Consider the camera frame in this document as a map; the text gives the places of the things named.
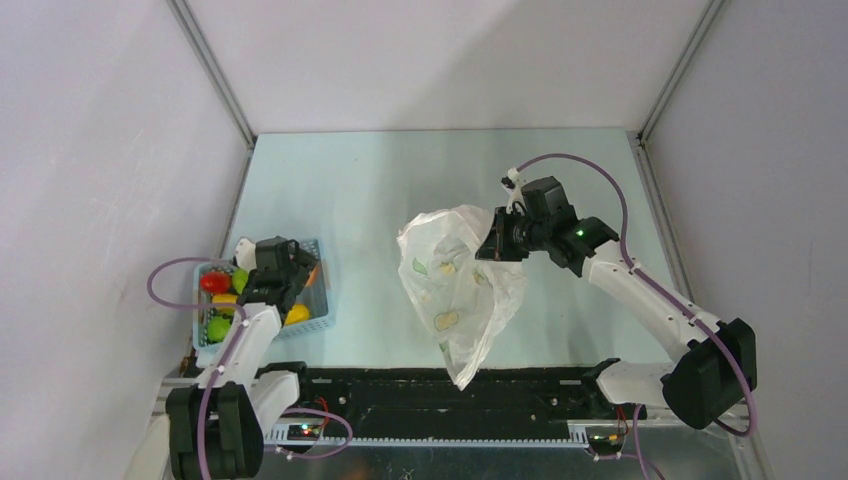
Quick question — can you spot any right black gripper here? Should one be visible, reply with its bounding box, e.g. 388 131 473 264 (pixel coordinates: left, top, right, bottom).
476 206 550 262

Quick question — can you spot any white plastic bag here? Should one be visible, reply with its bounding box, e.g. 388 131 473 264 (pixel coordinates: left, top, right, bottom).
396 205 527 390

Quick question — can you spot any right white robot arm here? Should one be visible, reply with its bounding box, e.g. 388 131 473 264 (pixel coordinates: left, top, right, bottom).
475 172 757 430

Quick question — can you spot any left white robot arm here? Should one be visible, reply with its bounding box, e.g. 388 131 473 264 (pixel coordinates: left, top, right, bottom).
165 237 320 479

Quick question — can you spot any fake orange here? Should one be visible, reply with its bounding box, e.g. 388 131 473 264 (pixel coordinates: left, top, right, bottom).
305 264 322 288

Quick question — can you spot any fake yellow mango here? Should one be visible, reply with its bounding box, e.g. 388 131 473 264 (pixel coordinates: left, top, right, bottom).
284 303 312 326

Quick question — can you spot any fake yellow lemon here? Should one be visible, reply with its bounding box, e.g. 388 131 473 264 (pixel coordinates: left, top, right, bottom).
211 293 238 317

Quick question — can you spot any fake red apple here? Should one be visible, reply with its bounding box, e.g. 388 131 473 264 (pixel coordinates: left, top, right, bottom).
198 271 232 295

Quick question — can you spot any fake lime green fruit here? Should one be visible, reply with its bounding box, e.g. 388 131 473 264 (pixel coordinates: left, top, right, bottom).
206 316 232 344

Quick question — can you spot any light blue plastic basket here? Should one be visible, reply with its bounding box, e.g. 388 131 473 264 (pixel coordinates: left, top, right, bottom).
193 239 334 353

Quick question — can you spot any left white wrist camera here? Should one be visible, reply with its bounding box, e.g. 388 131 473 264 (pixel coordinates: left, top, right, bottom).
233 237 257 272

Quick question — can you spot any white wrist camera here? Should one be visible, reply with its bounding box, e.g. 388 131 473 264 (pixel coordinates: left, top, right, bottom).
233 237 257 272
501 167 526 213

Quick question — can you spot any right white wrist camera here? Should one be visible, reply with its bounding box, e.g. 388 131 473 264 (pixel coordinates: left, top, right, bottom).
501 167 526 213

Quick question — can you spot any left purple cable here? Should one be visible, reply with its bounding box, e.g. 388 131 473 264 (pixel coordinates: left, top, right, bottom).
146 257 250 480

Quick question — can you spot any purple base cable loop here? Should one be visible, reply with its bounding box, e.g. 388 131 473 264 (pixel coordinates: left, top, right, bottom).
274 407 355 462

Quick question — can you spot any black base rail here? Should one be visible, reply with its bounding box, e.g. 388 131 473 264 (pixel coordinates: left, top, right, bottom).
260 362 617 442

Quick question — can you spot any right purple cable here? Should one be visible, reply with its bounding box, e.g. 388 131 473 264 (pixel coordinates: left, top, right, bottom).
513 153 759 439

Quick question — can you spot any left aluminium frame post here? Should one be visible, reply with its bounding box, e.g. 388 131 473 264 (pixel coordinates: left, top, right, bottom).
166 0 257 149

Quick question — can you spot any aluminium frame post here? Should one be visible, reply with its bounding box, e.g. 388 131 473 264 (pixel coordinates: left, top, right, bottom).
166 0 257 149
636 0 729 146

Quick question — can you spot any right aluminium frame post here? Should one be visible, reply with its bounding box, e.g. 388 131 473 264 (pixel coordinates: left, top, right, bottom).
636 0 729 146

